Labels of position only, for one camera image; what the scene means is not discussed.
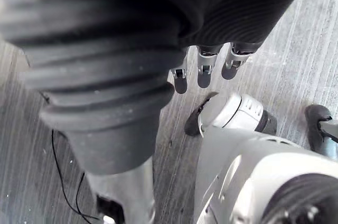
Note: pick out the dark left robot foot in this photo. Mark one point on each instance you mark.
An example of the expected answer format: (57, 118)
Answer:
(317, 126)

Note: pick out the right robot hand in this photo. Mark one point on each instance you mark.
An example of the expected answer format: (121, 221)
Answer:
(111, 36)

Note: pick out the silver right robot leg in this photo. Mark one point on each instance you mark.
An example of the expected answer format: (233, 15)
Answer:
(253, 160)

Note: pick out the silver robot leg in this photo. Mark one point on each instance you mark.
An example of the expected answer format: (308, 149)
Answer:
(329, 139)
(253, 160)

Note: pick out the silver left robot leg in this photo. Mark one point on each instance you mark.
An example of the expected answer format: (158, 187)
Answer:
(329, 139)

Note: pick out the dark robot foot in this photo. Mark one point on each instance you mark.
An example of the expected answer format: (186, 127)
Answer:
(194, 122)
(317, 126)

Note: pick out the dark right robot foot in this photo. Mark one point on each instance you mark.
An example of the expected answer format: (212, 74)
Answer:
(194, 122)

